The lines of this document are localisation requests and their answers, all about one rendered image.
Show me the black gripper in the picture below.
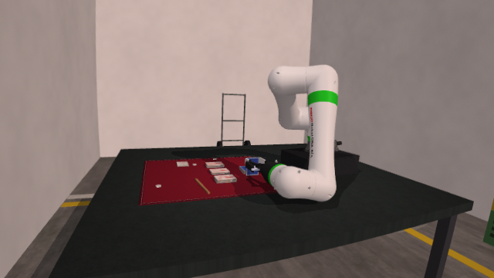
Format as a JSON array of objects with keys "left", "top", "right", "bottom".
[{"left": 245, "top": 158, "right": 271, "bottom": 176}]

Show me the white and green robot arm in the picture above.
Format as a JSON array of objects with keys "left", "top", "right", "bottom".
[{"left": 262, "top": 65, "right": 342, "bottom": 202}]

